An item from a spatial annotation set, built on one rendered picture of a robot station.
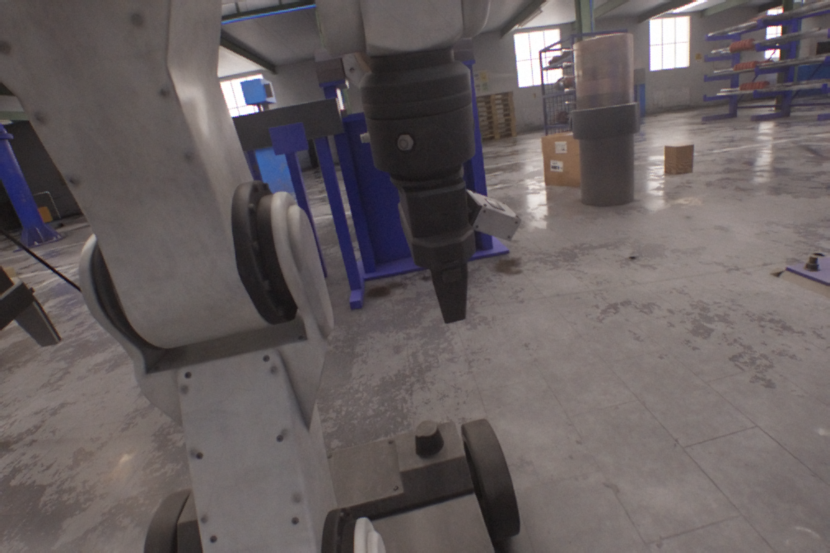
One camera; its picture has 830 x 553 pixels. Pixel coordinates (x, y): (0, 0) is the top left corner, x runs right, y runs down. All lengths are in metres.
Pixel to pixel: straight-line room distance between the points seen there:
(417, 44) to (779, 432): 1.03
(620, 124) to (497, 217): 2.46
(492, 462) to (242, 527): 0.39
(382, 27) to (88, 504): 1.25
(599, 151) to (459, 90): 2.54
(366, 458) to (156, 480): 0.67
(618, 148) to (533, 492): 2.33
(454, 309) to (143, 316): 0.26
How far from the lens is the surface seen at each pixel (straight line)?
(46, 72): 0.36
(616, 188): 2.87
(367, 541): 0.48
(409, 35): 0.30
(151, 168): 0.34
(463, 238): 0.31
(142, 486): 1.27
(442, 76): 0.29
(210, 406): 0.43
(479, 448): 0.69
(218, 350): 0.44
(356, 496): 0.69
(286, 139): 1.69
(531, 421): 1.02
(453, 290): 0.33
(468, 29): 0.32
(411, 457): 0.68
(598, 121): 2.76
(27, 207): 9.05
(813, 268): 1.86
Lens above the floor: 0.70
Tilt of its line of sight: 19 degrees down
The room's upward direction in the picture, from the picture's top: 9 degrees counter-clockwise
